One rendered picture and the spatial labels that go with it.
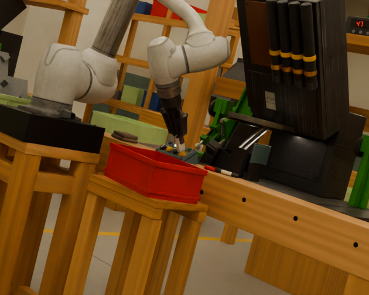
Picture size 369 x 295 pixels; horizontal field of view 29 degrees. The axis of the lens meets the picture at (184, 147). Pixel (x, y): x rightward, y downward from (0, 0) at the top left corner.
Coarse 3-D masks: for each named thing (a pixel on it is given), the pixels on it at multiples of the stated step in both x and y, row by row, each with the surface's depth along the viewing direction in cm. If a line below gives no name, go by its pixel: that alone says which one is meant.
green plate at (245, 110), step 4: (244, 88) 280; (244, 92) 280; (244, 96) 280; (240, 100) 280; (244, 100) 281; (240, 104) 281; (244, 104) 280; (236, 108) 281; (240, 108) 282; (244, 108) 280; (248, 108) 279; (236, 112) 282; (240, 112) 281; (244, 112) 280; (248, 112) 279
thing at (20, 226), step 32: (0, 160) 265; (32, 160) 252; (32, 192) 255; (64, 192) 266; (0, 224) 255; (32, 224) 287; (64, 224) 268; (0, 256) 253; (32, 256) 290; (64, 256) 271; (0, 288) 255
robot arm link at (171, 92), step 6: (156, 84) 253; (174, 84) 251; (156, 90) 255; (162, 90) 252; (168, 90) 251; (174, 90) 252; (180, 90) 255; (162, 96) 254; (168, 96) 253; (174, 96) 253
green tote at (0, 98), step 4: (0, 96) 298; (4, 96) 299; (8, 96) 300; (12, 96) 301; (28, 96) 340; (0, 100) 299; (4, 100) 300; (8, 100) 300; (12, 100) 301; (16, 100) 302; (20, 100) 303; (24, 100) 304; (28, 100) 305; (4, 104) 300; (8, 104) 301; (12, 104) 302; (16, 104) 303; (20, 104) 304; (24, 104) 305; (28, 104) 306
